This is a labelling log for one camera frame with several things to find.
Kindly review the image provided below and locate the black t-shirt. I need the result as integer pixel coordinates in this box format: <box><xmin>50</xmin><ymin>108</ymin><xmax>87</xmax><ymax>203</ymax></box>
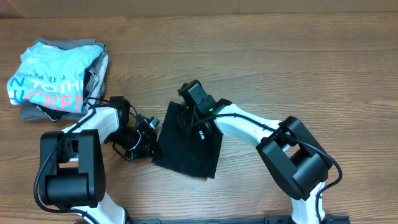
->
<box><xmin>152</xmin><ymin>101</ymin><xmax>223</xmax><ymax>179</ymax></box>

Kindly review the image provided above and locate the light blue printed t-shirt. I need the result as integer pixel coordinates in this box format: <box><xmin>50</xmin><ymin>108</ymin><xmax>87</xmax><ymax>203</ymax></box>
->
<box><xmin>7</xmin><ymin>42</ymin><xmax>103</xmax><ymax>113</ymax></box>

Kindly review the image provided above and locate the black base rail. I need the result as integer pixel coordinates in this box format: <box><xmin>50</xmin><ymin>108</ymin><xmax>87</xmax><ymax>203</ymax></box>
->
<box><xmin>127</xmin><ymin>215</ymin><xmax>351</xmax><ymax>224</ymax></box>

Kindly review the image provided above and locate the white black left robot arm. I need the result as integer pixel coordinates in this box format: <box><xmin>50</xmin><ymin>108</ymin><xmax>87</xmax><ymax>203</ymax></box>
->
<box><xmin>33</xmin><ymin>96</ymin><xmax>162</xmax><ymax>223</ymax></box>

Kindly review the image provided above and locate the grey striped folded garment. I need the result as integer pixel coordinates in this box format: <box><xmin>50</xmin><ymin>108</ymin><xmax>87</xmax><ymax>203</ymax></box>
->
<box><xmin>83</xmin><ymin>52</ymin><xmax>109</xmax><ymax>104</ymax></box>

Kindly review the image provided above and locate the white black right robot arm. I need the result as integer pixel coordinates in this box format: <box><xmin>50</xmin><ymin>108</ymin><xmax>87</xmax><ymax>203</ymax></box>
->
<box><xmin>178</xmin><ymin>80</ymin><xmax>333</xmax><ymax>223</ymax></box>

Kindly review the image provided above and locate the black folded garment in stack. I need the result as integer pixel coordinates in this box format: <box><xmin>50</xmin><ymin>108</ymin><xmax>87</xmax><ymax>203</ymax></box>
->
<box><xmin>36</xmin><ymin>105</ymin><xmax>68</xmax><ymax>122</ymax></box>

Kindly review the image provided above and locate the dark grey folded garment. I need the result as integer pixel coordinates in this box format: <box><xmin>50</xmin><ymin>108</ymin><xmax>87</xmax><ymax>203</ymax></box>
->
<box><xmin>20</xmin><ymin>37</ymin><xmax>107</xmax><ymax>121</ymax></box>

